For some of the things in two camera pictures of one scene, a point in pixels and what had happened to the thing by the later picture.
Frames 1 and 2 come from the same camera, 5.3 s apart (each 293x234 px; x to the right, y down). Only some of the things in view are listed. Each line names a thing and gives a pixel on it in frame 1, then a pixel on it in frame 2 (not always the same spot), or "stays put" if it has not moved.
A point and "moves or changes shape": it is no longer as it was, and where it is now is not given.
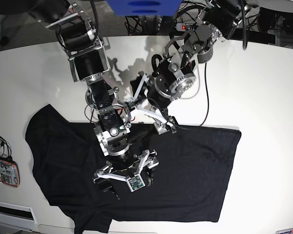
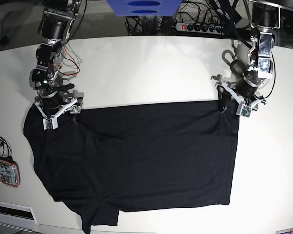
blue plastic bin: (145, 8) stays put
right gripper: (164, 123) → (243, 91)
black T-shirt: (189, 184) moves or changes shape
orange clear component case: (5, 172) stays put
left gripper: (137, 175) → (53, 105)
